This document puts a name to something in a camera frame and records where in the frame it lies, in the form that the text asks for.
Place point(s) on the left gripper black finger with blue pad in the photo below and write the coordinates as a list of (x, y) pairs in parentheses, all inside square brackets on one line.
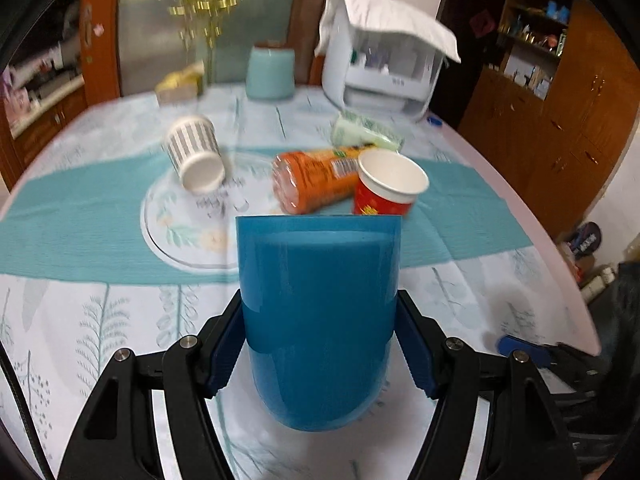
[(501, 400), (115, 435)]

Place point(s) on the yellow tissue box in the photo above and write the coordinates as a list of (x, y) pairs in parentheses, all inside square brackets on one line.
[(184, 85)]

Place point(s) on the wooden kitchen counter cabinet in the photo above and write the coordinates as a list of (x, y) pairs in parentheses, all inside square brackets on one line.
[(23, 142)]

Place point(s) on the light blue canister brown lid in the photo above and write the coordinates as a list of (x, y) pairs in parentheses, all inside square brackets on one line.
[(270, 72)]

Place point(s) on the round white placemat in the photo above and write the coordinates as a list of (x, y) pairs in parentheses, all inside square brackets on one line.
[(196, 233)]

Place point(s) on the wooden shelf cabinet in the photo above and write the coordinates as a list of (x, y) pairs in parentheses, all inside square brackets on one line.
[(554, 113)]

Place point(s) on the grey checked paper cup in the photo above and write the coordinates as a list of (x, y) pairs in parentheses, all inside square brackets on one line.
[(192, 148)]

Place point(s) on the red white paper cup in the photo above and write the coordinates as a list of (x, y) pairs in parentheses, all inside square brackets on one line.
[(388, 183)]

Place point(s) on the white cloth on appliance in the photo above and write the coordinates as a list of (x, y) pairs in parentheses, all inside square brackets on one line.
[(388, 16)]

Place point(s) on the frosted glass door gold ornament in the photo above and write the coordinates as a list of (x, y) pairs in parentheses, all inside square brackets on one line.
[(158, 37)]

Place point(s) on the white countertop appliance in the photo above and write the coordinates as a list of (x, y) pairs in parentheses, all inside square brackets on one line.
[(384, 71)]

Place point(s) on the blue bottle cap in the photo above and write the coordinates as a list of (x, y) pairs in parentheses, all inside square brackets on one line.
[(435, 121)]

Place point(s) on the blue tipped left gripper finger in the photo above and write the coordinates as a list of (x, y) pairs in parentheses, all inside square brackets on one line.
[(507, 344)]

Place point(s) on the blue plastic cup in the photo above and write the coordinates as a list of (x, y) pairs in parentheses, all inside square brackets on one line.
[(319, 302)]

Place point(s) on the tree print tablecloth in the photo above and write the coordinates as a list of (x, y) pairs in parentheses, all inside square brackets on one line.
[(79, 282)]

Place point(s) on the orange plastic bottle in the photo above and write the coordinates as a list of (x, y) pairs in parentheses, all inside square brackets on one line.
[(304, 182)]

